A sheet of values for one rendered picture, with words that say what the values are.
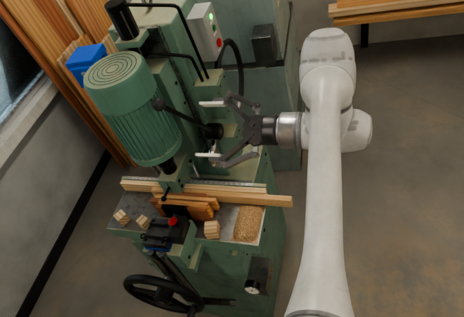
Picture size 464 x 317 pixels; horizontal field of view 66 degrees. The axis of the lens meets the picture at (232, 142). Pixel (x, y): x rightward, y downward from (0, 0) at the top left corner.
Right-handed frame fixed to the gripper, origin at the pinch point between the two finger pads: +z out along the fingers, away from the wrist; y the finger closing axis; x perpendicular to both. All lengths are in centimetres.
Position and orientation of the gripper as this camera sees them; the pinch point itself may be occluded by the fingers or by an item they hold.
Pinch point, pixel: (203, 129)
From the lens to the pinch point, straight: 94.9
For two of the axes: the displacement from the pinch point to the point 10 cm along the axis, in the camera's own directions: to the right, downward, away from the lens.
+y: 0.7, -9.9, 1.3
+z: -9.5, -0.2, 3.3
